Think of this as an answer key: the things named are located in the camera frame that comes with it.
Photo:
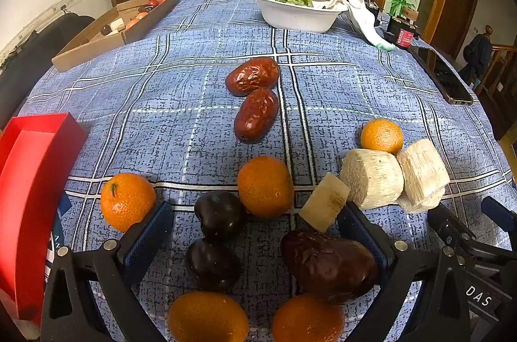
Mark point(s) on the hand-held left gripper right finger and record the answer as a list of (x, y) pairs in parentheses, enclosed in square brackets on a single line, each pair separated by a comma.
[(363, 235)]

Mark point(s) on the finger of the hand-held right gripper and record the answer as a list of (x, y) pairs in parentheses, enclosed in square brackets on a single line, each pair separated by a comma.
[(500, 212), (446, 225)]

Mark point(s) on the dark brown date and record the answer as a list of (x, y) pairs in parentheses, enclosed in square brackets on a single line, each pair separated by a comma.
[(329, 265)]

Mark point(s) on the blue white printed packet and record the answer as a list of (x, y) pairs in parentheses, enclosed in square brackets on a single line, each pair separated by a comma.
[(56, 241)]

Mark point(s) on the yellowish sugarcane piece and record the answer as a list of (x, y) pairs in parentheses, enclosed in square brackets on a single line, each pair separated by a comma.
[(325, 202)]

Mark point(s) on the black chair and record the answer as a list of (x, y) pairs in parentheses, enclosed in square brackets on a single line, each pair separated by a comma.
[(48, 39)]

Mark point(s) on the white peeled sugarcane piece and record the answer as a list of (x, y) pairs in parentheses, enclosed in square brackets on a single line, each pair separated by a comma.
[(371, 178), (424, 172), (418, 206)]

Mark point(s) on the small red fruit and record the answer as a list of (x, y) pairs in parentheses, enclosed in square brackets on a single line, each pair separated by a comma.
[(152, 1)]

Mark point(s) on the small dark plum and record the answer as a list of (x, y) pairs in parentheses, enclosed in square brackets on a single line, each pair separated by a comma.
[(106, 30)]

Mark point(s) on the red box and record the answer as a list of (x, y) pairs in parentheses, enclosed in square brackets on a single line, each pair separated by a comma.
[(28, 184)]

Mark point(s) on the small white sugarcane piece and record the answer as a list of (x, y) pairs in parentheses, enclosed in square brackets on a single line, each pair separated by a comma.
[(117, 25)]

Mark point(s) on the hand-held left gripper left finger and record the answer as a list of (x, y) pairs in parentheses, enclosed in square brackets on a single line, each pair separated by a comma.
[(150, 237)]

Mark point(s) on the cardboard box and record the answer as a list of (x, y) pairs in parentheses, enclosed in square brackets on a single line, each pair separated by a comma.
[(87, 51)]

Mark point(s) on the white sock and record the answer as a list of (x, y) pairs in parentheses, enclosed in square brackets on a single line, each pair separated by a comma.
[(365, 25)]

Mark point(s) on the tiny orange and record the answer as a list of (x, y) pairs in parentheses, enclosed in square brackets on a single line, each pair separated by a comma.
[(142, 16)]

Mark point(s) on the black smartphone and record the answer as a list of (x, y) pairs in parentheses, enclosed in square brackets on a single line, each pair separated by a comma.
[(444, 77)]

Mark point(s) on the black cylinder with red label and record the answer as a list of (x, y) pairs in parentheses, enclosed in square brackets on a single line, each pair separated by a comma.
[(404, 35)]

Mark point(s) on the red date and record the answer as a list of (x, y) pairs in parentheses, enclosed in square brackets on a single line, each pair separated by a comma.
[(252, 77), (256, 115)]

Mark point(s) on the brown wooden door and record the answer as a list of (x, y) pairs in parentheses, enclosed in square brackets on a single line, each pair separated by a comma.
[(458, 10)]

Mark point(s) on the blue plaid tablecloth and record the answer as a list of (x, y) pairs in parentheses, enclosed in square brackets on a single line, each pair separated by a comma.
[(169, 103)]

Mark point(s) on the small orange with stem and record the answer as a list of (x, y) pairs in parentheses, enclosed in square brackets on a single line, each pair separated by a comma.
[(127, 202)]

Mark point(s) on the white bowl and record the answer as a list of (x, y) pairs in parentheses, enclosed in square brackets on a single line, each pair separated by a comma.
[(297, 18)]

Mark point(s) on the wooden stair railing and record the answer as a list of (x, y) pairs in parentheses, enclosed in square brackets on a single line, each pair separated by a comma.
[(501, 71)]

